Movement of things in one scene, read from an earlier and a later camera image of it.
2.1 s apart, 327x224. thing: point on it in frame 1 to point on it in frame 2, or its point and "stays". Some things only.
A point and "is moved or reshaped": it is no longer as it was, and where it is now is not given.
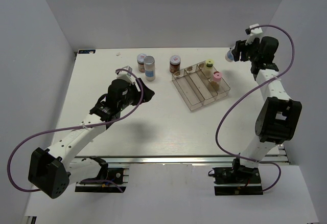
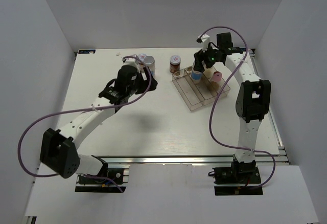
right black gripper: x=240 y=46 to x=201 y=56
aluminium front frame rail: x=180 y=161 stays
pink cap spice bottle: x=216 y=76 stays
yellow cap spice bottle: x=208 y=70 stays
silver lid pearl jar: x=229 y=56 is moved or reshaped
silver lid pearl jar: x=149 y=63 stays
